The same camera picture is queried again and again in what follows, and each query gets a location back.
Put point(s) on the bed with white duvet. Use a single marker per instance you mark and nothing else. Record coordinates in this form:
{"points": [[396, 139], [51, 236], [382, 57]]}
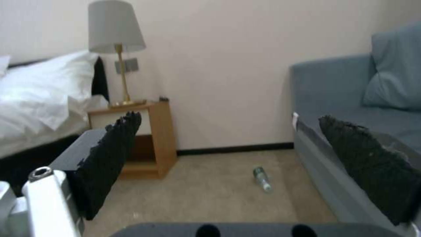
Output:
{"points": [[39, 103]]}

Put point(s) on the wooden bedside table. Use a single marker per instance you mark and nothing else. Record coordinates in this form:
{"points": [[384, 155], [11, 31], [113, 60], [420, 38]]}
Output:
{"points": [[154, 138]]}

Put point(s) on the brass lamp with grey shade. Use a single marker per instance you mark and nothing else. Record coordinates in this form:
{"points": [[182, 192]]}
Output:
{"points": [[117, 44]]}

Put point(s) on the grey wall switch panel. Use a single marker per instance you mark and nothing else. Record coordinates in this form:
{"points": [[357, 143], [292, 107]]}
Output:
{"points": [[127, 65]]}

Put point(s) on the white pillow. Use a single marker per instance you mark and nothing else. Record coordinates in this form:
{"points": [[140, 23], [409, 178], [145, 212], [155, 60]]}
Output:
{"points": [[4, 64]]}

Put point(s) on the blue grey sofa cushion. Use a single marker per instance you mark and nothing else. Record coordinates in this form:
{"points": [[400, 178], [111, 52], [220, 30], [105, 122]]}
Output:
{"points": [[394, 71]]}

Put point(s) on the blue grey sofa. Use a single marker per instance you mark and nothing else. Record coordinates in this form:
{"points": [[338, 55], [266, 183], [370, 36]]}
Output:
{"points": [[345, 118]]}

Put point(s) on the small black object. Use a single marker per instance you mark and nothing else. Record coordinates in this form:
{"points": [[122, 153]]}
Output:
{"points": [[163, 99]]}

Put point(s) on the clear plastic bottle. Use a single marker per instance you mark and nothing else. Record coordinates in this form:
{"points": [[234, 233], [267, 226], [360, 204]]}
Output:
{"points": [[262, 179]]}

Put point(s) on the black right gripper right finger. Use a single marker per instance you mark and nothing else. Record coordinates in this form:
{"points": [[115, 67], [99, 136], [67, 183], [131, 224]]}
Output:
{"points": [[368, 160]]}

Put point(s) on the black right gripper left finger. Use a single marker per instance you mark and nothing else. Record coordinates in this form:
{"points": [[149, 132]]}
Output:
{"points": [[105, 158]]}

